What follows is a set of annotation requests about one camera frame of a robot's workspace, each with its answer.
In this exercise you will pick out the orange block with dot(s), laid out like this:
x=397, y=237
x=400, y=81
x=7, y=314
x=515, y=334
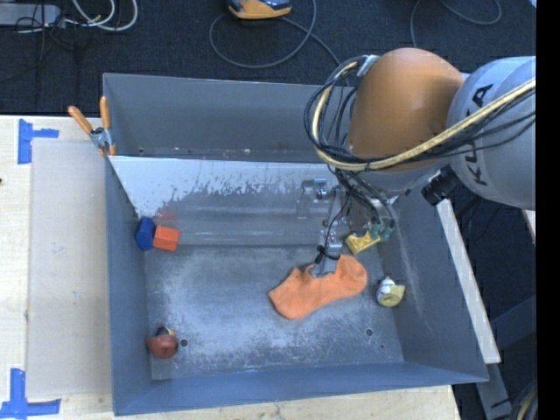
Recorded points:
x=166, y=238

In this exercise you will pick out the blue rounded block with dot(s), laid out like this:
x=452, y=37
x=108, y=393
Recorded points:
x=144, y=233

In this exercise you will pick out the grey metal bin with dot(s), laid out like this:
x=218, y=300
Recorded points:
x=245, y=304

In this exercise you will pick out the black cylinder on white bracket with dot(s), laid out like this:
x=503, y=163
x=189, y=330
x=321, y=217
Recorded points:
x=441, y=187

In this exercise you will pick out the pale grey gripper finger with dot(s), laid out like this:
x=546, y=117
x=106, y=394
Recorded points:
x=333, y=258
x=323, y=264

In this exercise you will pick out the orange sock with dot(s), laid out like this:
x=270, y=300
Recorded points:
x=315, y=293

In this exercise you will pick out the yellow patterned wedge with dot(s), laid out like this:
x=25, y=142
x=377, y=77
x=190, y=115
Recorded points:
x=361, y=242

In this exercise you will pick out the yellow and white toy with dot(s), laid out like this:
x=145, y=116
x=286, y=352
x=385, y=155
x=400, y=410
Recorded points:
x=389, y=293

